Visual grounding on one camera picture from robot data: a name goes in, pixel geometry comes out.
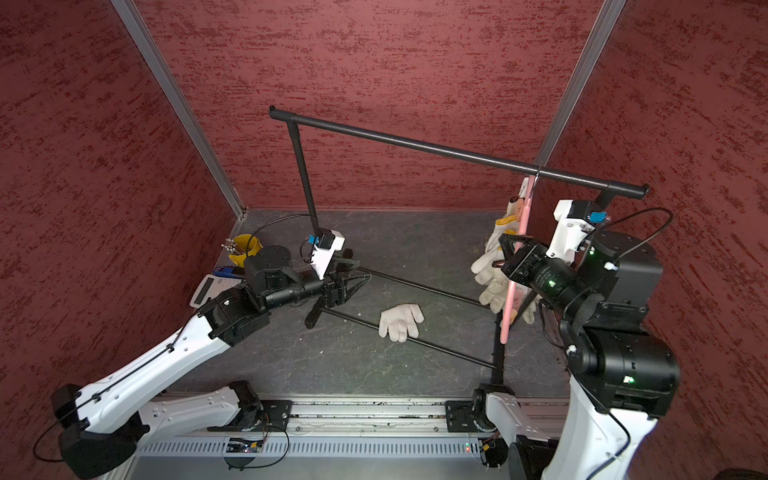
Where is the beige work glove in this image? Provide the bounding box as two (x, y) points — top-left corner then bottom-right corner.
(496, 197), (525, 225)

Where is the blue stapler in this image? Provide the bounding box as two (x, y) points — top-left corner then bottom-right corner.
(213, 266), (244, 279)

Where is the yellow cup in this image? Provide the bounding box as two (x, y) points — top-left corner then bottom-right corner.
(222, 234), (263, 267)

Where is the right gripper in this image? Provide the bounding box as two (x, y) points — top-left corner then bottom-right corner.
(500, 228), (593, 310)

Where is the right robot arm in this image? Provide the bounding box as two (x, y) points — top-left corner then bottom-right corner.
(478, 231), (680, 479)

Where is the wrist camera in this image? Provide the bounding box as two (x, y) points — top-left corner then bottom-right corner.
(546, 200), (608, 265)
(308, 229), (345, 280)

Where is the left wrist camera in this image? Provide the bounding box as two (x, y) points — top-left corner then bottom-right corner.
(308, 229), (345, 280)

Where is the right controller board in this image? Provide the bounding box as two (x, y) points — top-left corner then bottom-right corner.
(479, 437), (509, 468)

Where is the left controller board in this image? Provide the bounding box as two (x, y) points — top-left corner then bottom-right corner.
(225, 438), (265, 455)

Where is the controller board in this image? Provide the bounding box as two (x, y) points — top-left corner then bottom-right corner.
(479, 437), (509, 468)
(225, 438), (265, 455)

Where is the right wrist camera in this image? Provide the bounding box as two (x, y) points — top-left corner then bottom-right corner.
(546, 200), (608, 265)

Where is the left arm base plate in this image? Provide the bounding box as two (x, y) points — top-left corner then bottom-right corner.
(207, 400), (294, 433)

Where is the black clothes rack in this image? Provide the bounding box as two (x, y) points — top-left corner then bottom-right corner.
(268, 105), (653, 385)

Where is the pink clip hanger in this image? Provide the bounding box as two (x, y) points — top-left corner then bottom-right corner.
(499, 172), (540, 345)

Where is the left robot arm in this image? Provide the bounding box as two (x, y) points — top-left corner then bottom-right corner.
(51, 245), (371, 479)

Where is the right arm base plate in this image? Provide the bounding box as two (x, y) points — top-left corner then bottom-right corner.
(444, 400), (527, 434)

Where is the pink calculator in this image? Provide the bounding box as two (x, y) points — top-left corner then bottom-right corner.
(189, 274), (242, 309)

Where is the white work glove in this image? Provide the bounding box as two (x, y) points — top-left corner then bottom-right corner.
(479, 279), (531, 320)

